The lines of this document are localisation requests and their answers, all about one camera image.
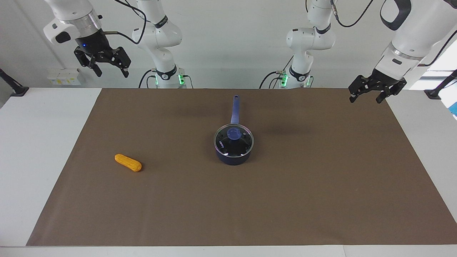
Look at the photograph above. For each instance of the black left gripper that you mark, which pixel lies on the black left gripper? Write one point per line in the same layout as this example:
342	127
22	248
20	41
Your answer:
387	80

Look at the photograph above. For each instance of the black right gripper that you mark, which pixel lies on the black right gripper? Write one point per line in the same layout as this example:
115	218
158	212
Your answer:
93	44

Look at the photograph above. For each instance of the yellow corn cob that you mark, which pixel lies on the yellow corn cob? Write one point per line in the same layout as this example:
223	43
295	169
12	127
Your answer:
128	162

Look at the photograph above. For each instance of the glass pot lid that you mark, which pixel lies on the glass pot lid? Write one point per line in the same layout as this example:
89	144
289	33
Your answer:
234	135

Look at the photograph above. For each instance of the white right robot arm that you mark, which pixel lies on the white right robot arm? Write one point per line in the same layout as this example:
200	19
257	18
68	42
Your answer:
160	35

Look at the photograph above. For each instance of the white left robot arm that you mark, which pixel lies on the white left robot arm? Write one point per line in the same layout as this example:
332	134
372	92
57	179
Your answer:
310	39

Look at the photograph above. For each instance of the light blue object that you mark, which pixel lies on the light blue object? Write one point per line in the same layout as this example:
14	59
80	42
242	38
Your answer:
454	109

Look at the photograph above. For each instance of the brown table mat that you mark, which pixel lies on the brown table mat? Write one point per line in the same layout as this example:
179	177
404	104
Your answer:
285	196

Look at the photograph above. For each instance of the white wall socket box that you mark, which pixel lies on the white wall socket box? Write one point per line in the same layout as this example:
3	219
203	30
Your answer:
64	77

